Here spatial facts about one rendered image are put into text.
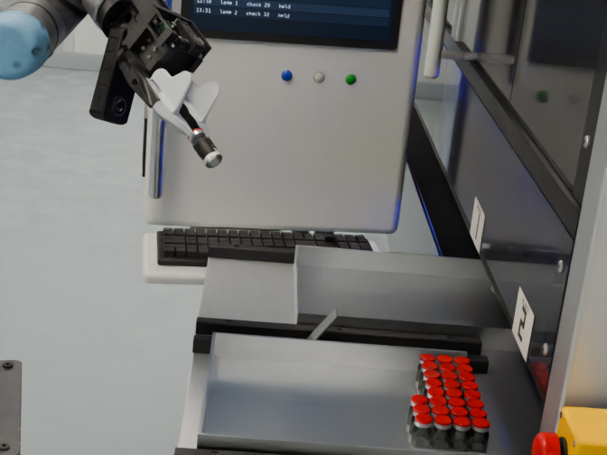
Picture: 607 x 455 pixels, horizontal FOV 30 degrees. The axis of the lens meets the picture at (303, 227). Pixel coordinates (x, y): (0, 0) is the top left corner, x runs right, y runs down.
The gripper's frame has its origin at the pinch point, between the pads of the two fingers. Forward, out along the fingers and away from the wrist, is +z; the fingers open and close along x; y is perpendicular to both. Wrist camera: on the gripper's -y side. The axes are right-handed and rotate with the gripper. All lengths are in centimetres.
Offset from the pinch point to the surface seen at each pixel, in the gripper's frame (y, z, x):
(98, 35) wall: -180, -384, 352
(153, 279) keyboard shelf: -44, -24, 48
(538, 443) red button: 7, 49, 12
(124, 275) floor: -140, -133, 186
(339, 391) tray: -16.1, 23.8, 26.9
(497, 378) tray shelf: -5, 31, 46
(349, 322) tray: -14.4, 12.6, 38.2
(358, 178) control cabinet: -16, -30, 85
